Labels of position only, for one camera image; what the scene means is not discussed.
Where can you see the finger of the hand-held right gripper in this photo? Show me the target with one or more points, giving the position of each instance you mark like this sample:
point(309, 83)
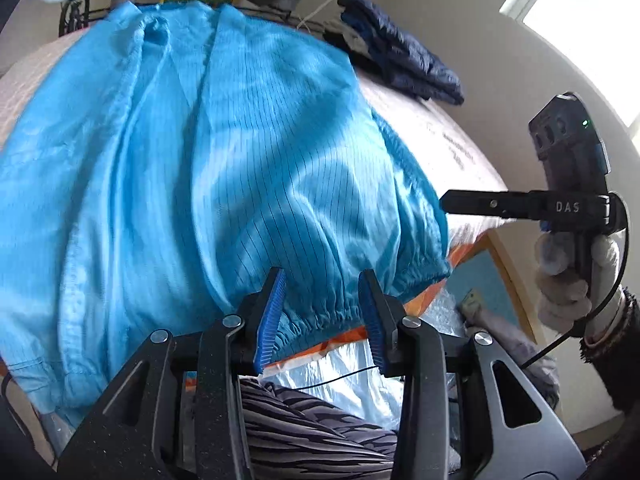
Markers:
point(470, 203)

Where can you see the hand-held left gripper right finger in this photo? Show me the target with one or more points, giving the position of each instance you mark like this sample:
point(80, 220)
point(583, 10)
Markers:
point(372, 320)

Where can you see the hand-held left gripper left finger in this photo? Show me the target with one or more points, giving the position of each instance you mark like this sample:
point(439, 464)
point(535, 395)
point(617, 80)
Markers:
point(267, 320)

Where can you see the light blue striped coat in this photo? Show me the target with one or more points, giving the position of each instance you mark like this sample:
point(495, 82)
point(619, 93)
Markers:
point(200, 160)

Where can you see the person's right forearm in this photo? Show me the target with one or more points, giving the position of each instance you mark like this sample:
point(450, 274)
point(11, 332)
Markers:
point(620, 350)

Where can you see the folded grey white clothes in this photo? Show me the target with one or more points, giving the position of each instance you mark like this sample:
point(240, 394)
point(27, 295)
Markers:
point(345, 42)

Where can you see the person's right hand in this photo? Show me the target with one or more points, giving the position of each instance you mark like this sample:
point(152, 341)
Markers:
point(560, 290)

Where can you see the clear plastic sheet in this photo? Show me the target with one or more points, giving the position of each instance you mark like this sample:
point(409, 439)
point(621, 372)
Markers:
point(350, 375)

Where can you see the blue framed board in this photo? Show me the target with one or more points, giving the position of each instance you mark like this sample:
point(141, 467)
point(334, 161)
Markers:
point(480, 270)

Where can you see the person's striped pants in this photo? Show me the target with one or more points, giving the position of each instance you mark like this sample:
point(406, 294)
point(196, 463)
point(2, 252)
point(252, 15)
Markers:
point(310, 435)

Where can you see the window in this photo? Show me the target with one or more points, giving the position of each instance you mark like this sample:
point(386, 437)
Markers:
point(590, 20)

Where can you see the grey fabric bundle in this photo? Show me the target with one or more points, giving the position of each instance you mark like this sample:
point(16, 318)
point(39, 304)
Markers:
point(515, 350)

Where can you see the navy puffer jacket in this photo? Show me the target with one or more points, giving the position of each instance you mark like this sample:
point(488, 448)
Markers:
point(400, 55)

